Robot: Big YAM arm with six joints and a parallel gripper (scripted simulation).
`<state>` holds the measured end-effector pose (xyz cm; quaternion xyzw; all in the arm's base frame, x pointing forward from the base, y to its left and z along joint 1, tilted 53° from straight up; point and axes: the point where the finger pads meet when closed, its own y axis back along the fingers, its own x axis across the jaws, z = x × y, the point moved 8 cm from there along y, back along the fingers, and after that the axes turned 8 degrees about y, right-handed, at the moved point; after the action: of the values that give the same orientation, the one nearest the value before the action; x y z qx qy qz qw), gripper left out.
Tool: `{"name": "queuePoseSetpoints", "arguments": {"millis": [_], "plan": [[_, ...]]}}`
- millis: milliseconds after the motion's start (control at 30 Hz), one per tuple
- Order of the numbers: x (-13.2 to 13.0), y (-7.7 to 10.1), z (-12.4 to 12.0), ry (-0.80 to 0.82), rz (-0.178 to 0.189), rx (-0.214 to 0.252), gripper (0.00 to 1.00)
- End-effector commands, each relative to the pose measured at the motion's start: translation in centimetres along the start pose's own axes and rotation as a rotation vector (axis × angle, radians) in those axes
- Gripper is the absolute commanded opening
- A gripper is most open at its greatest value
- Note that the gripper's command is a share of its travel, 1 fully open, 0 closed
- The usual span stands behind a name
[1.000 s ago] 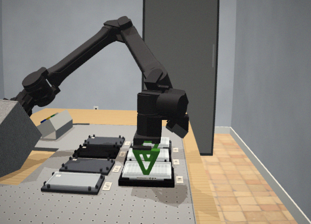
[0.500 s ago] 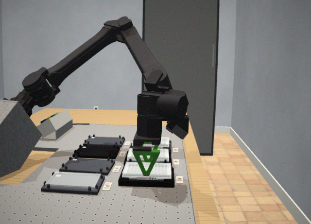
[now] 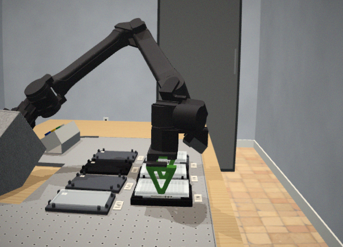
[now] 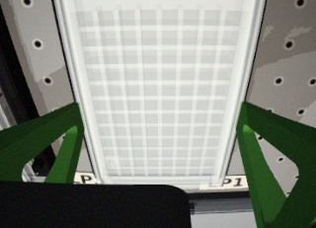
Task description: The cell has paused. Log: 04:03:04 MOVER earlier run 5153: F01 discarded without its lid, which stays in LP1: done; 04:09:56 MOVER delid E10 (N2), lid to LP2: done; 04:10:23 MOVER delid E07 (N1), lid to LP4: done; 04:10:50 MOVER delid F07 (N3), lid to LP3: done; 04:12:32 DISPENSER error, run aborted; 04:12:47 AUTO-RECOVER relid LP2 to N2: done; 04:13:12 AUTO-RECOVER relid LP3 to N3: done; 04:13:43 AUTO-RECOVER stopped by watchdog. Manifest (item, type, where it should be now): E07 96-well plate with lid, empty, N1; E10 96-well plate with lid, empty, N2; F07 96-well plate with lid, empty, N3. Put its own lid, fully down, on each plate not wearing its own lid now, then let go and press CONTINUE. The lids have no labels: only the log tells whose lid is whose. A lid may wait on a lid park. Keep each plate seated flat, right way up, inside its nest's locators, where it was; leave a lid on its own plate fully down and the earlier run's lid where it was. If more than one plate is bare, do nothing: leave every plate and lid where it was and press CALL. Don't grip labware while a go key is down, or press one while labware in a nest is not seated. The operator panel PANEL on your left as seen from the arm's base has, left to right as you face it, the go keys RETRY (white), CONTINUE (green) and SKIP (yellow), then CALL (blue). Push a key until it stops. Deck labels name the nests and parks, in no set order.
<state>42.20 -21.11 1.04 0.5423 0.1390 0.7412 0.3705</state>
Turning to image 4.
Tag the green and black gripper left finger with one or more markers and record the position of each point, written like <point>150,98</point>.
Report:
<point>21,143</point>

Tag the grey flat base plate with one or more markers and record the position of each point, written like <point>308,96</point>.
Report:
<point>283,79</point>

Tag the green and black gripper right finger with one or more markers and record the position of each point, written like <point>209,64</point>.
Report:
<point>296,141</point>

